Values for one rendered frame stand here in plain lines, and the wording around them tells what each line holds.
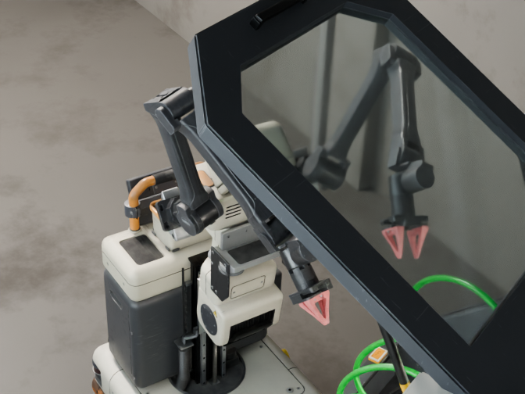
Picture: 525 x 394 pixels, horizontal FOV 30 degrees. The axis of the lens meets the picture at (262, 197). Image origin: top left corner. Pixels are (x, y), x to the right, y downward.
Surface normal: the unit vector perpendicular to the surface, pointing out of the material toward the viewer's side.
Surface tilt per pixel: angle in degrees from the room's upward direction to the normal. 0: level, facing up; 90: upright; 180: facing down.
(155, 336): 90
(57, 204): 0
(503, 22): 90
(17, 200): 0
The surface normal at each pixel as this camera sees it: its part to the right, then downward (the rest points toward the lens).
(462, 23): -0.84, 0.28
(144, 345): 0.54, 0.49
